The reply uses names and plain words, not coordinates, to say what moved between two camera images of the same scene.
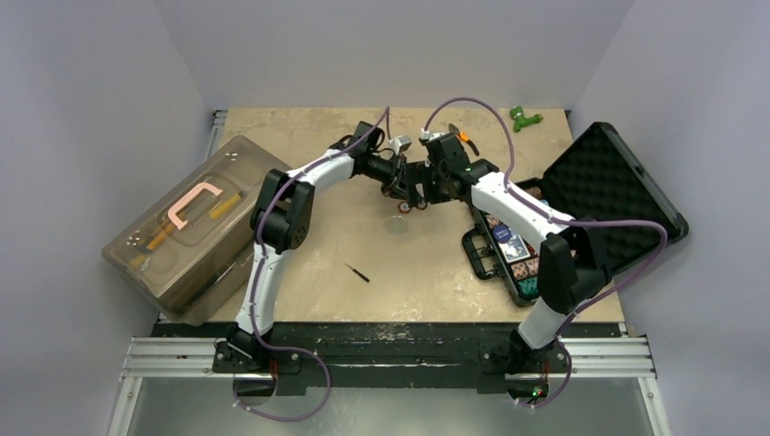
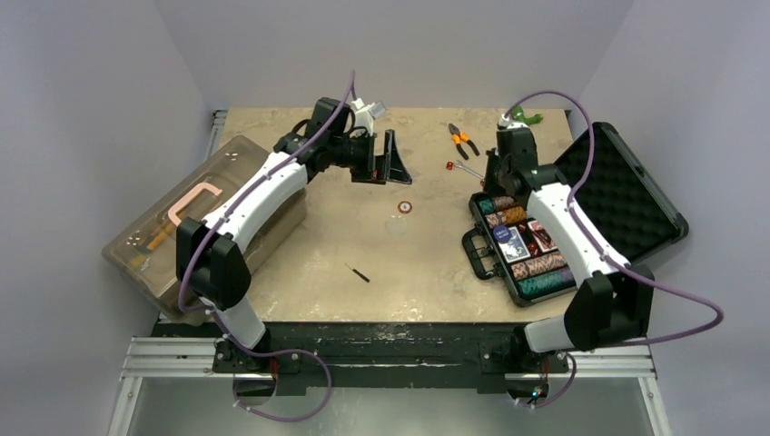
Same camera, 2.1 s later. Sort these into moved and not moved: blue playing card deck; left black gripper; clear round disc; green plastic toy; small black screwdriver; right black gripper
Moved: left black gripper; right black gripper
Not moved: blue playing card deck; green plastic toy; small black screwdriver; clear round disc
